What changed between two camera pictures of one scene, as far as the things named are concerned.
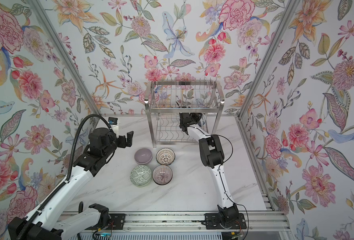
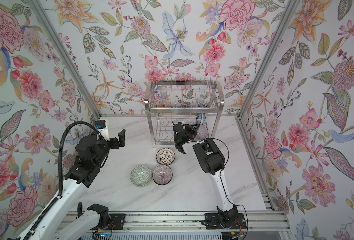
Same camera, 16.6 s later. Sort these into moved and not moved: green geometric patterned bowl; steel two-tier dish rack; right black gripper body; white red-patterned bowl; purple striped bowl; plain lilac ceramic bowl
Moved: plain lilac ceramic bowl; right black gripper body
Not moved: green geometric patterned bowl; white red-patterned bowl; purple striped bowl; steel two-tier dish rack
